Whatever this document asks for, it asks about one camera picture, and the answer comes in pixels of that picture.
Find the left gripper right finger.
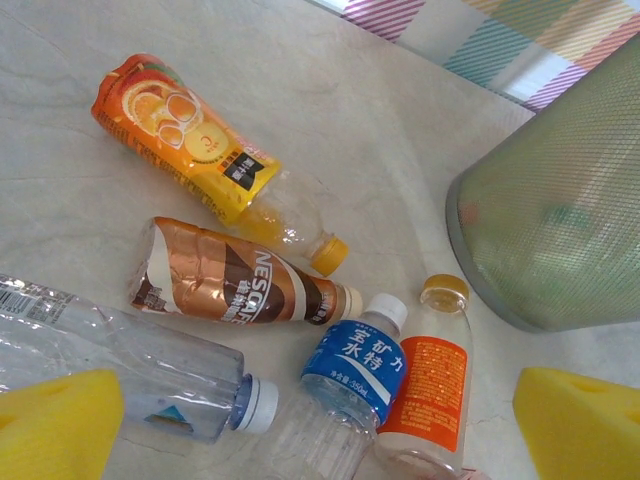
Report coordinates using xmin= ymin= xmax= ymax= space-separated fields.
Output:
xmin=512 ymin=367 xmax=640 ymax=480

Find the clear bottle orange label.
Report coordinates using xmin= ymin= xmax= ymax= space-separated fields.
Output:
xmin=372 ymin=273 xmax=474 ymax=480

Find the clear bottle blue-white cap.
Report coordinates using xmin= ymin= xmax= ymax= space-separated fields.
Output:
xmin=0 ymin=272 xmax=280 ymax=446

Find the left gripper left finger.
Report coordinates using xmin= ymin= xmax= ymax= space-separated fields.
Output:
xmin=0 ymin=368 xmax=126 ymax=480

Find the grey-green mesh bin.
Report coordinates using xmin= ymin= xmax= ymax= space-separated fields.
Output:
xmin=444 ymin=34 xmax=640 ymax=334

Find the blue Pocari Sweat bottle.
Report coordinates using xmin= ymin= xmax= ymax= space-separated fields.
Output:
xmin=269 ymin=292 xmax=409 ymax=480

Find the brown Nescafe coffee bottle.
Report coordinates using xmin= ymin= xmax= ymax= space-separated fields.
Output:
xmin=128 ymin=216 xmax=365 ymax=327

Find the orange juice bottle yellow cap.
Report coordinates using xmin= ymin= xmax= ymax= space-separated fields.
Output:
xmin=90 ymin=53 xmax=350 ymax=279

